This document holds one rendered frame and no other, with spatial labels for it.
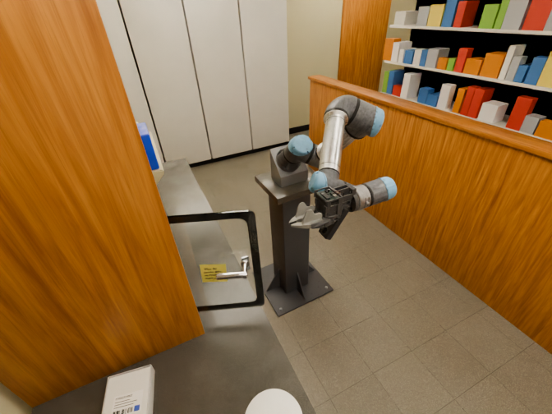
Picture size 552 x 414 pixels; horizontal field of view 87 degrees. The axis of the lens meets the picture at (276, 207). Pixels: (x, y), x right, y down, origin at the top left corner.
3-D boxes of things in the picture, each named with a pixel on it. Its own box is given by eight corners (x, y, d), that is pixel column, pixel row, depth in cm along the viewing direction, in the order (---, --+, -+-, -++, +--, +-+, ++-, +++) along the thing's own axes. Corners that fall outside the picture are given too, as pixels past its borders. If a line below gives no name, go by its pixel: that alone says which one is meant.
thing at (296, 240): (301, 252, 259) (301, 161, 207) (333, 290, 223) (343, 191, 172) (251, 273, 242) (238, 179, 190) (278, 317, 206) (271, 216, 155)
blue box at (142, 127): (116, 179, 68) (100, 143, 63) (115, 163, 75) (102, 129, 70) (159, 168, 71) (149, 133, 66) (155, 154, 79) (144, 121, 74)
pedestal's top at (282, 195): (297, 168, 198) (297, 163, 196) (324, 189, 175) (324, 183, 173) (255, 181, 187) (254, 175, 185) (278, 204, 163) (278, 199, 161)
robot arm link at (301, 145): (286, 140, 163) (295, 128, 150) (308, 149, 165) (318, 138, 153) (281, 158, 159) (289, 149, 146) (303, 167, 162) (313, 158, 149)
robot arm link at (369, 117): (305, 148, 165) (359, 90, 114) (328, 157, 168) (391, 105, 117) (301, 166, 161) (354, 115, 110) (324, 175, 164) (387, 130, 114)
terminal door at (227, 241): (175, 311, 98) (137, 218, 75) (264, 304, 99) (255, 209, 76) (174, 314, 98) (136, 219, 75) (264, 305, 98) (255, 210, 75)
